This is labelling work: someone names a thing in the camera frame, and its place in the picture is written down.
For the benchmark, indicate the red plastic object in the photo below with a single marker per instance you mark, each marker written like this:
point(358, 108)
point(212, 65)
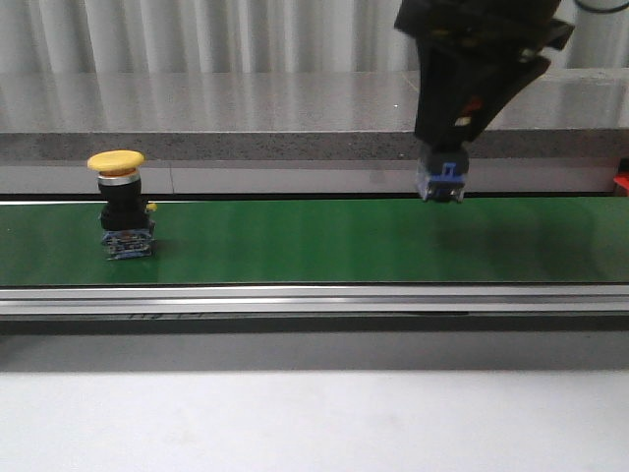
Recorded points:
point(621, 179)

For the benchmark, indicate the white pleated curtain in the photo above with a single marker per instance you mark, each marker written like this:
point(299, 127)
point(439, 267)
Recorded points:
point(60, 37)

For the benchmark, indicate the red mushroom push button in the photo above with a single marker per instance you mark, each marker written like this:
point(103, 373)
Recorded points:
point(443, 162)

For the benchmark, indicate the green conveyor belt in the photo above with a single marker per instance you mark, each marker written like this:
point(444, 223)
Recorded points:
point(499, 240)

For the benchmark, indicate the aluminium conveyor side rail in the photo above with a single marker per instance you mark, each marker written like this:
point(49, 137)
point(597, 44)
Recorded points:
point(314, 307)

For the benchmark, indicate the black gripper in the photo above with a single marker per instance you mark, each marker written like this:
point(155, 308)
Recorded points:
point(454, 38)

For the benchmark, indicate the grey stone counter slab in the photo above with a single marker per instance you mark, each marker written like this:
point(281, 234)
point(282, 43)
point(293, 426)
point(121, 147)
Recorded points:
point(304, 116)

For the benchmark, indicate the yellow mushroom push button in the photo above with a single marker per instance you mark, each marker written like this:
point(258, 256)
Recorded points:
point(125, 219)

